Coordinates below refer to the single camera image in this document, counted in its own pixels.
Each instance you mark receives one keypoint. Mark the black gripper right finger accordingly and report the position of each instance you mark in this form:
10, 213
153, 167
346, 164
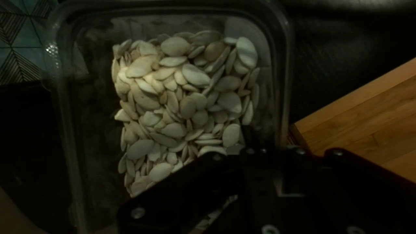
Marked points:
355, 199

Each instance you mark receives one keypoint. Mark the wooden board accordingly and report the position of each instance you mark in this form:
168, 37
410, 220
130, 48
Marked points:
368, 117

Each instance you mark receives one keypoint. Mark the pumpkin seeds pile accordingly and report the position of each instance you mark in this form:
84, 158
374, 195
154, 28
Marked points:
186, 108

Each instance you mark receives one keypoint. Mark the clear plastic lunchbox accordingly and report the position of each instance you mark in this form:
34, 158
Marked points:
91, 86

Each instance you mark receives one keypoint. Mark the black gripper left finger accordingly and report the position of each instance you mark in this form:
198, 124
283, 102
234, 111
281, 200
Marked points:
216, 182

